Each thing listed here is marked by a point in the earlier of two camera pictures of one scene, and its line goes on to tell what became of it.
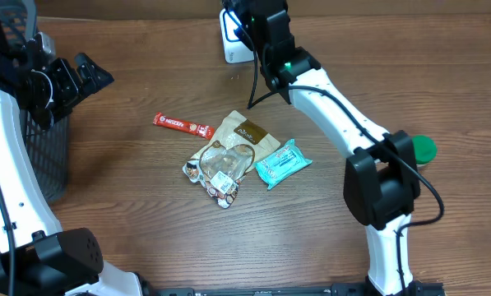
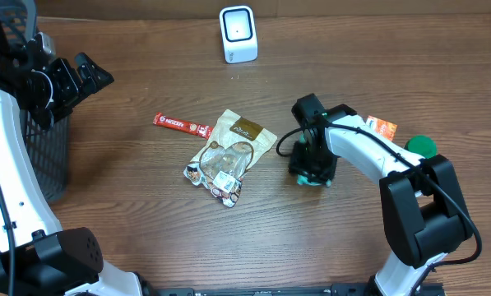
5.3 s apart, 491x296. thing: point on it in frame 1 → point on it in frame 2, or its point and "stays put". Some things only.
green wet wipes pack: [281, 164] → [303, 179]
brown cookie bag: [218, 168] stays put
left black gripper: [78, 76] stays put
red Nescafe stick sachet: [201, 131] stays put
